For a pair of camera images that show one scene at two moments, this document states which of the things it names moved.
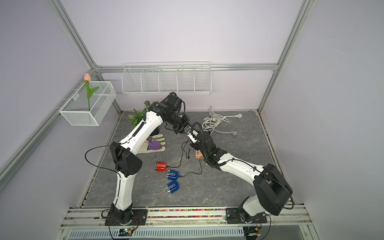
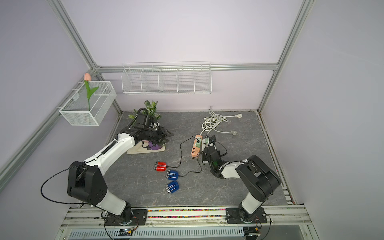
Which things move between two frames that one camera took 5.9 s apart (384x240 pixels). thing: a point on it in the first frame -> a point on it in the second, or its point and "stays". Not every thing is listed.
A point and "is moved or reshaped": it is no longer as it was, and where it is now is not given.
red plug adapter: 160,166 stays
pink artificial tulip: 87,78 stays
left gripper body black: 181,123 -> 155,136
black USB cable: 182,153 is moved or reshaped
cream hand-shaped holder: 159,137 stays
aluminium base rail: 94,218 stays
